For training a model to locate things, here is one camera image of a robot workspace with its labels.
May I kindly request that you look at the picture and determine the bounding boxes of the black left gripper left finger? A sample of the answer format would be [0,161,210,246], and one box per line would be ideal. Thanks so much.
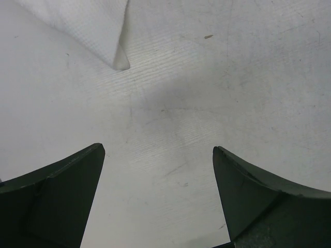
[1,143,105,247]

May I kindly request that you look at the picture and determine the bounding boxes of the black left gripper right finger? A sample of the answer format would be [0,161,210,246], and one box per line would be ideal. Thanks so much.
[213,146,330,247]

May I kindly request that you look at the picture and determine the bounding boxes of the white towel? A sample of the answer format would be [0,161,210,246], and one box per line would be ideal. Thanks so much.
[16,0,130,70]

